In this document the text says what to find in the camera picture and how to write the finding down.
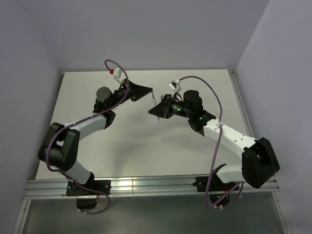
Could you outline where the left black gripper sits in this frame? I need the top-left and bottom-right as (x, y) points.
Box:
(108, 78), (153, 110)

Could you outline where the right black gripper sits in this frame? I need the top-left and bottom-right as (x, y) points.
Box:
(149, 94), (193, 118)

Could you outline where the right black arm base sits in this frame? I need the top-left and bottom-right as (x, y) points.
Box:
(192, 172), (243, 209)

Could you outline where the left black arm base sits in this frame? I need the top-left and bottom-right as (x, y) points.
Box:
(66, 179), (111, 212)

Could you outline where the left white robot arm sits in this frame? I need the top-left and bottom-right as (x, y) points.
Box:
(38, 79), (153, 195)

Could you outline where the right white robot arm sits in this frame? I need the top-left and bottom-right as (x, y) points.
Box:
(149, 90), (280, 190)

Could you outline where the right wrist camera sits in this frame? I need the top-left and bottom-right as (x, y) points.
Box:
(169, 79), (181, 98)

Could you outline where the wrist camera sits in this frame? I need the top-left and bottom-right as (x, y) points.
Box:
(109, 67), (123, 84)
(169, 79), (181, 98)

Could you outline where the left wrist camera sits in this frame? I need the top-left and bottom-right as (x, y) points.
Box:
(109, 67), (123, 84)

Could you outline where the aluminium mounting rail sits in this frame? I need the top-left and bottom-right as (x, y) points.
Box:
(23, 170), (280, 203)

